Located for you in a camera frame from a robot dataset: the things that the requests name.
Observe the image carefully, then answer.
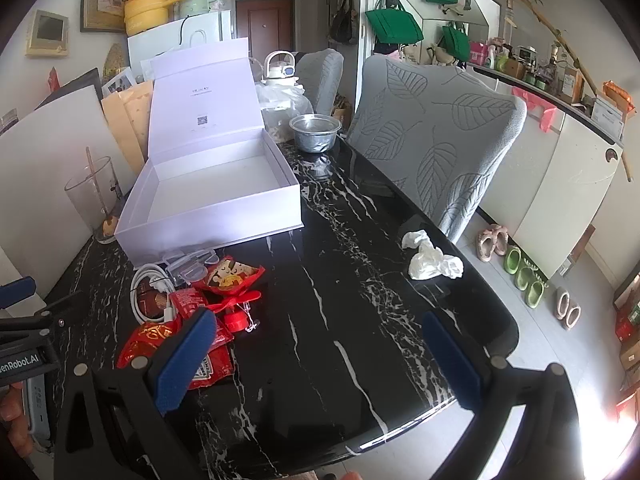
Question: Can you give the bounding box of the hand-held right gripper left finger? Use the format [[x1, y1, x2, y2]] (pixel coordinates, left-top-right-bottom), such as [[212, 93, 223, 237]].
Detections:
[[52, 305, 219, 480]]

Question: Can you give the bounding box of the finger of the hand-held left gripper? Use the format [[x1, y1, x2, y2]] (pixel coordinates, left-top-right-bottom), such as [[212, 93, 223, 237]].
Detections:
[[0, 291, 86, 333], [0, 275, 37, 314]]

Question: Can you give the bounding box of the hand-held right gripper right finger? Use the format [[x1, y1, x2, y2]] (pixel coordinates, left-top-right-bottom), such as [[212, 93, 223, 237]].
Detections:
[[422, 310, 598, 480]]

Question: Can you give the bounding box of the red gold-print snack packet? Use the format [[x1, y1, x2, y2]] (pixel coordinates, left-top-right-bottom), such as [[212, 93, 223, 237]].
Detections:
[[116, 319, 236, 371]]

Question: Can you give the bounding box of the small red sachet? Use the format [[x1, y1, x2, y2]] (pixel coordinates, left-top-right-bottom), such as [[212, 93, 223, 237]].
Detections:
[[169, 287, 210, 321]]

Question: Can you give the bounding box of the red mini fan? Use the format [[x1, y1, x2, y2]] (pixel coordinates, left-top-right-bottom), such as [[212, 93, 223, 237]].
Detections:
[[205, 290, 263, 333]]

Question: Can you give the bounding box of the brown candy packet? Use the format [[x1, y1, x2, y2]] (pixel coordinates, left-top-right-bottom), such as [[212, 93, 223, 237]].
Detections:
[[137, 280, 173, 318]]

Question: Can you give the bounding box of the clear plastic packet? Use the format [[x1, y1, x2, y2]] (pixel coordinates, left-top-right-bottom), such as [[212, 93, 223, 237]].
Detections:
[[162, 249, 221, 286]]

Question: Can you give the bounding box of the white charging cable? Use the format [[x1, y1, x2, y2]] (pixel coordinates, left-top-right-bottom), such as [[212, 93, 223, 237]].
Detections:
[[131, 263, 178, 323]]

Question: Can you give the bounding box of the red cartoon snack packet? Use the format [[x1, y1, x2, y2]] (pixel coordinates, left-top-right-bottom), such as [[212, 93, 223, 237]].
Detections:
[[192, 256, 267, 301]]

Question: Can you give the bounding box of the lavender gift box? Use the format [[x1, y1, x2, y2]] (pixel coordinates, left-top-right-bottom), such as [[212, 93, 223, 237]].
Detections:
[[114, 37, 303, 270]]

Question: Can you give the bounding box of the person's left hand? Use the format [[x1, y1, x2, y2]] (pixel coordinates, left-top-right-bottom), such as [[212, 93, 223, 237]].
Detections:
[[0, 385, 31, 456]]

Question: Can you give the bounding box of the grey power bank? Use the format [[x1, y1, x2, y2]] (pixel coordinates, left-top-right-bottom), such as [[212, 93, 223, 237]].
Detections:
[[27, 375, 51, 443]]

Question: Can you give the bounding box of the large crumpled white tissue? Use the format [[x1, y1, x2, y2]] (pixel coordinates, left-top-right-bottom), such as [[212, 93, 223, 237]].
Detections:
[[407, 240, 465, 281]]

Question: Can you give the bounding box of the clear glass cup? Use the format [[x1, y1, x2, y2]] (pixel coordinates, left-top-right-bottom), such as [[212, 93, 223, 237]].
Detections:
[[64, 156, 126, 245]]

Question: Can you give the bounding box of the row of slippers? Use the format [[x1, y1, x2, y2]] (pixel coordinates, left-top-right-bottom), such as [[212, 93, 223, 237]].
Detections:
[[475, 224, 583, 331]]

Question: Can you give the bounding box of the small crumpled white tissue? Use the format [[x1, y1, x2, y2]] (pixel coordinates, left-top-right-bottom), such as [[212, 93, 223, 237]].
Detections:
[[401, 230, 433, 251]]

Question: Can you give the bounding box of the white foam board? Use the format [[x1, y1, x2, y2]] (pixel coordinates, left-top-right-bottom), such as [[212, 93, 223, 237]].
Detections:
[[0, 85, 146, 301]]

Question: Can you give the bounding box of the gold stirring spoon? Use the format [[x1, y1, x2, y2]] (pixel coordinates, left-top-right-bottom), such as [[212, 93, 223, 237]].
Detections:
[[85, 146, 118, 233]]

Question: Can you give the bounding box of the red cardboard box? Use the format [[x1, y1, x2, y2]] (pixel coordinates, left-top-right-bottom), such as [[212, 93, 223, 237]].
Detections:
[[615, 305, 640, 341]]

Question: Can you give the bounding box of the kraft paper envelope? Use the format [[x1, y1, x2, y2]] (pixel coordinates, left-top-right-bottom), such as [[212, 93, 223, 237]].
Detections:
[[101, 94, 146, 173], [122, 80, 156, 158]]

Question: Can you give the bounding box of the white cabinet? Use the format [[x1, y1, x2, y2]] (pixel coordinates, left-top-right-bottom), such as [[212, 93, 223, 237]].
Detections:
[[470, 65, 626, 281]]

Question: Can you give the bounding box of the black coffee bag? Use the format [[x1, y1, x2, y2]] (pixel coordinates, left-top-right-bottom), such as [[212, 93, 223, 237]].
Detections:
[[35, 66, 103, 111]]

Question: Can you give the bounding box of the black-and-white photo print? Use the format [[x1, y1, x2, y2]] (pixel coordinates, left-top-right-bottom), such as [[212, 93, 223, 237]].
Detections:
[[101, 71, 136, 98]]

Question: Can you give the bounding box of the large grey leaf-pattern chair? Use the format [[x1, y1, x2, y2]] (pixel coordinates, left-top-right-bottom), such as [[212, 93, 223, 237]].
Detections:
[[346, 55, 528, 245]]

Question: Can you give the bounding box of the woven straw fan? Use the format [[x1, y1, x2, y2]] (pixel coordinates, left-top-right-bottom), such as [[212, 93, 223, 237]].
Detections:
[[102, 42, 126, 86]]

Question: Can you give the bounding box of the steel bowl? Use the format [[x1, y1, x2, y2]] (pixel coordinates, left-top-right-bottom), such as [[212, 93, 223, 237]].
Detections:
[[289, 114, 343, 154]]

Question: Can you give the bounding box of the pink plastic stool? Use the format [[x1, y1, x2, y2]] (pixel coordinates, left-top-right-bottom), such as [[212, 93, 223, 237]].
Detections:
[[511, 86, 558, 133]]

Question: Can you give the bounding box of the clear plastic bag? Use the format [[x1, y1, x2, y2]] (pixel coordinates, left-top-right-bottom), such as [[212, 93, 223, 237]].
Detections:
[[255, 82, 315, 143]]

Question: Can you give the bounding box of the white fridge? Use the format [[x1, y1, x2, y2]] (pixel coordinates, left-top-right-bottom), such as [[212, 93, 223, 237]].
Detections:
[[126, 10, 235, 81]]

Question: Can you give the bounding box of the white cardboard box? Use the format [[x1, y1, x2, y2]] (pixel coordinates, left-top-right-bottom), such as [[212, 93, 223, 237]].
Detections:
[[592, 95, 626, 136]]

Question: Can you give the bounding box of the row of bottles and jars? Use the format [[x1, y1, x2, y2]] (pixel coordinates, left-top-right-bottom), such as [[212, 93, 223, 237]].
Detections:
[[470, 37, 586, 103]]

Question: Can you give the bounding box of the white water jug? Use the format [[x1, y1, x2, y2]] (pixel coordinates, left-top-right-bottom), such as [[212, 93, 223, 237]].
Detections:
[[262, 51, 301, 86]]

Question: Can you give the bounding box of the small grey leaf-pattern chair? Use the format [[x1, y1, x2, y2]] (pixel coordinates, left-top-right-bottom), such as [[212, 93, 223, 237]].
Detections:
[[295, 48, 346, 118]]

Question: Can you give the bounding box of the cream handbag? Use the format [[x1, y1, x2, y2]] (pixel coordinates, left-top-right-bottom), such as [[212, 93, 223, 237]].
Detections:
[[422, 42, 451, 65]]

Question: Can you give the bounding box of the yellow electric pot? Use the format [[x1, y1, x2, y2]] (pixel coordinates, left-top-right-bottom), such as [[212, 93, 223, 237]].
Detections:
[[122, 0, 196, 37]]

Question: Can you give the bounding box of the orange box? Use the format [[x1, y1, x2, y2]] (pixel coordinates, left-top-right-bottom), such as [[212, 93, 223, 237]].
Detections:
[[602, 80, 638, 113]]

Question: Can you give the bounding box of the green tote bag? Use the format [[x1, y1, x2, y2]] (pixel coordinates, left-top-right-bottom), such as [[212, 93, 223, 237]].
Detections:
[[365, 7, 425, 43]]

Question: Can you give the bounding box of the brown door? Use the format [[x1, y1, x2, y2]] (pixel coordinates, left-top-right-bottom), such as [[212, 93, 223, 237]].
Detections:
[[235, 0, 296, 58]]

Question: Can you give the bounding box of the bamboo branch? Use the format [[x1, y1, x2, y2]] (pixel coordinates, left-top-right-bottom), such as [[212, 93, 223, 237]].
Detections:
[[495, 0, 633, 183]]

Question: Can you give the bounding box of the black handbag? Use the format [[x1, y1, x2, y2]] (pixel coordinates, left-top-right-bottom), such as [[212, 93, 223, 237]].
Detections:
[[330, 0, 358, 45]]

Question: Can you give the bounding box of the beige wall intercom panel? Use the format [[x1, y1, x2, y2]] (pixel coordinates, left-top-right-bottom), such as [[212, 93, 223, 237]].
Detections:
[[25, 9, 70, 57]]

